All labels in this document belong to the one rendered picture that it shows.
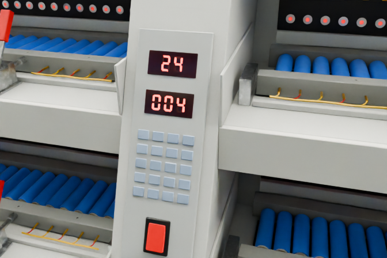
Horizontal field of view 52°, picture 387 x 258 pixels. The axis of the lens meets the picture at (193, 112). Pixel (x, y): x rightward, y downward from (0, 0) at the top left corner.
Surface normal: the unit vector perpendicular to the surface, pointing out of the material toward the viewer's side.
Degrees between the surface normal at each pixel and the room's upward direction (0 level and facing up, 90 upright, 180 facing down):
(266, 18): 90
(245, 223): 22
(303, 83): 112
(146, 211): 90
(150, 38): 90
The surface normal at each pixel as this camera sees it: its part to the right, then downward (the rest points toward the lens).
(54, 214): -0.01, -0.90
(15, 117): -0.27, 0.43
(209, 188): -0.25, 0.05
